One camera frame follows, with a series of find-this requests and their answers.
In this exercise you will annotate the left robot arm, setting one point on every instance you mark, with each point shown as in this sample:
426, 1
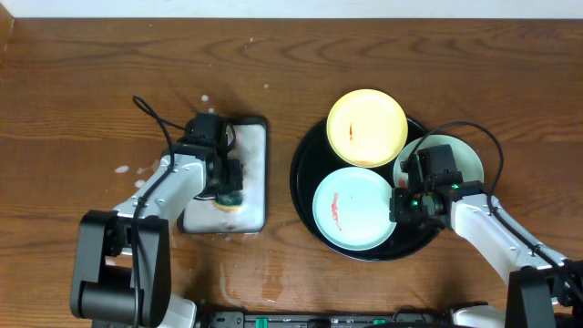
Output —
122, 269

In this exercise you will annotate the round black tray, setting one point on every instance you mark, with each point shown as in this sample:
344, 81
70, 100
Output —
314, 159

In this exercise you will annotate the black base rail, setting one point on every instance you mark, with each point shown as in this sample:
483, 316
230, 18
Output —
231, 319

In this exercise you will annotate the green yellow sponge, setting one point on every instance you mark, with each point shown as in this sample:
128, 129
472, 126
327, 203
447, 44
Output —
229, 202

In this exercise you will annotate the rectangular black soap tray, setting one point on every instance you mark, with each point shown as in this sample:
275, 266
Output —
249, 137

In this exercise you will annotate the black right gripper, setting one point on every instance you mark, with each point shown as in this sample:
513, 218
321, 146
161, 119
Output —
398, 214

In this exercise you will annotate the yellow plate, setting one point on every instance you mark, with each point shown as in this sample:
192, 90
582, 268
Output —
367, 128

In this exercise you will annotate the light blue plate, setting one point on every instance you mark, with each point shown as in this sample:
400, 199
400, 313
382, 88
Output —
351, 209

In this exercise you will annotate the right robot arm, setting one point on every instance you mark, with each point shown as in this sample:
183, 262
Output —
544, 287

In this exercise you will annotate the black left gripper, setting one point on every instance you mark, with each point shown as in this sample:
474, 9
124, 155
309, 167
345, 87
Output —
233, 178

